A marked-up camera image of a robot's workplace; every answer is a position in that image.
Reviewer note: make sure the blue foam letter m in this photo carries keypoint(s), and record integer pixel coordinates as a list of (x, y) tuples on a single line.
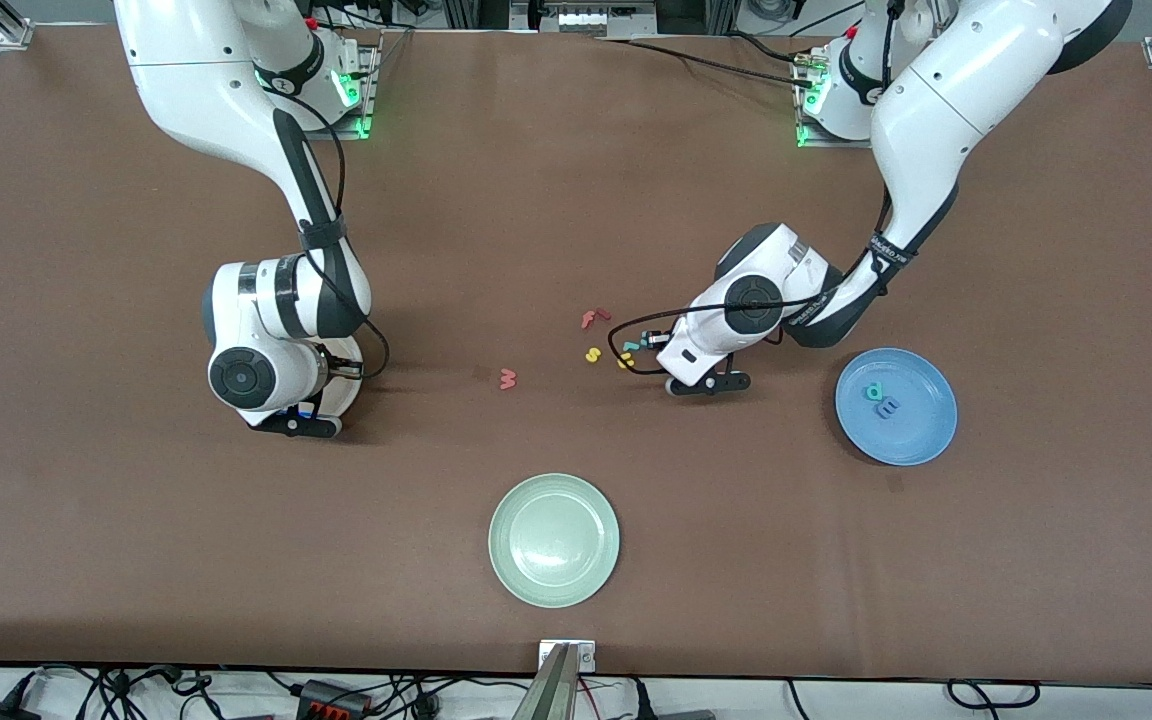
[(888, 406)]

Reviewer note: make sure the pink foam letter w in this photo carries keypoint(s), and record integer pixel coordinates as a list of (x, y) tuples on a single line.
[(508, 379)]

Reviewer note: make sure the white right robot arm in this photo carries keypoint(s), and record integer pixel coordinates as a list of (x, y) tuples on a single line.
[(206, 90)]

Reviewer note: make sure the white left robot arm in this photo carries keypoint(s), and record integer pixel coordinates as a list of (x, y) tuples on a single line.
[(966, 100)]

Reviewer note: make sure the beige brown plate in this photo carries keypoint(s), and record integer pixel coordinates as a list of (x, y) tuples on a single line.
[(348, 398)]

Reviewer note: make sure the brown table cover sheet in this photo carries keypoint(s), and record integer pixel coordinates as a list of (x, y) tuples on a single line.
[(136, 550)]

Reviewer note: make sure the blue plate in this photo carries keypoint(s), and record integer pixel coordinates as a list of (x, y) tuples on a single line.
[(911, 430)]

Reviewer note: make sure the pale green plate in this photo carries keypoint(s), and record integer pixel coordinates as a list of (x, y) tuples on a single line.
[(554, 540)]

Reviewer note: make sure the black power strip orange switches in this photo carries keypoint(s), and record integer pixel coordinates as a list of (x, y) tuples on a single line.
[(331, 698)]

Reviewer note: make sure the aluminium profile beam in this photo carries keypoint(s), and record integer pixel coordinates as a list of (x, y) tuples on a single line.
[(551, 690)]

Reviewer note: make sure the silver control box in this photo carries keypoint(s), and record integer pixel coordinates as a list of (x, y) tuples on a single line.
[(586, 18)]

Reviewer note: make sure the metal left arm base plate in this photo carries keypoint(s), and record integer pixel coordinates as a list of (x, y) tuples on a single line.
[(836, 143)]

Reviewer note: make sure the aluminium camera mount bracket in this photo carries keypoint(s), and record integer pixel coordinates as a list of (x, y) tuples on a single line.
[(586, 655)]

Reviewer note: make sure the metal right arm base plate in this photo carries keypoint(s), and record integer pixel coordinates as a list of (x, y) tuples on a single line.
[(361, 128)]

